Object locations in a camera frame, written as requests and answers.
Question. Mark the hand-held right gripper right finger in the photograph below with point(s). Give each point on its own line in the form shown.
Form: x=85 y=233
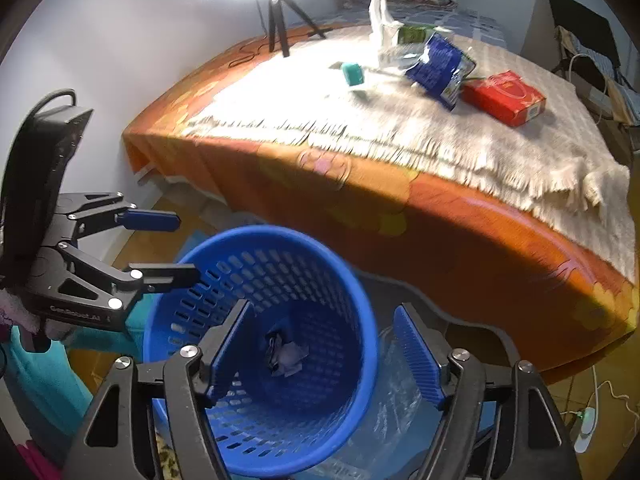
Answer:
x=417 y=355

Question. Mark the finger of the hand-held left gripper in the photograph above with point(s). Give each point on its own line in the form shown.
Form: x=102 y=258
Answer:
x=150 y=220
x=160 y=276

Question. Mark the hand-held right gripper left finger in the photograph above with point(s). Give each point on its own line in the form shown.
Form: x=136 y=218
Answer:
x=227 y=355

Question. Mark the blue plastic basket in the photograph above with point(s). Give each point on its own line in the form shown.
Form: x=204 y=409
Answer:
x=310 y=270

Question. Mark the red box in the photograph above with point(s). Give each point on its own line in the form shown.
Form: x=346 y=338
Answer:
x=502 y=95

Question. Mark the blue snack packet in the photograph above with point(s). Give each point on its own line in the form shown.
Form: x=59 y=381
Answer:
x=440 y=67

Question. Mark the white plastic bag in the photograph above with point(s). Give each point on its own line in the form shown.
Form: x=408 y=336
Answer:
x=382 y=20

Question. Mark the green carton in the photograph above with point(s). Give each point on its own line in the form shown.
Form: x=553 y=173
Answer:
x=415 y=35

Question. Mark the person's left hand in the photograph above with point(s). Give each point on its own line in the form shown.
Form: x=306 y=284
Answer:
x=17 y=312

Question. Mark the dark crumpled wrapper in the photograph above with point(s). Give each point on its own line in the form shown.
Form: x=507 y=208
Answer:
x=272 y=347

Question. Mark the clear plastic bag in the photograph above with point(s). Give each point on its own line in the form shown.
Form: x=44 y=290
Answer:
x=395 y=400

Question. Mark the black plastic basin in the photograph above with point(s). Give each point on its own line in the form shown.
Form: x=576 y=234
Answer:
x=470 y=330

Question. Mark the crumpled white paper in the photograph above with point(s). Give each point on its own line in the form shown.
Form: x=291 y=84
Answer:
x=292 y=357

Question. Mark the orange bedsheet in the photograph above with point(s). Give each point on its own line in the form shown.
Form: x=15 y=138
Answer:
x=450 y=240

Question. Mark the teal pants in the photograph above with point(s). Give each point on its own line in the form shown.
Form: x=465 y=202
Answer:
x=45 y=390

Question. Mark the white power strip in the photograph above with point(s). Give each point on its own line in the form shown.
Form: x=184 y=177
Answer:
x=585 y=427

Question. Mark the pink clothing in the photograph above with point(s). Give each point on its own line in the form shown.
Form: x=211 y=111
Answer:
x=37 y=462

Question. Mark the cream checked fringed blanket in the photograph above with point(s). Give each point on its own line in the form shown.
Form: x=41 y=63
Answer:
x=400 y=120

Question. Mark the cluttered chair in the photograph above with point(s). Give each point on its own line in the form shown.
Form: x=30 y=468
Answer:
x=617 y=95

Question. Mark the blue patterned sheet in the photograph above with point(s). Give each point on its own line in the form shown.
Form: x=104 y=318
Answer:
x=475 y=22

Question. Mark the beige board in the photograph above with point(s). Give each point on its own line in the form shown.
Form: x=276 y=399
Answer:
x=537 y=30

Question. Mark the black panel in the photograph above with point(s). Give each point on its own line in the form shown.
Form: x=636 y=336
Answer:
x=580 y=15

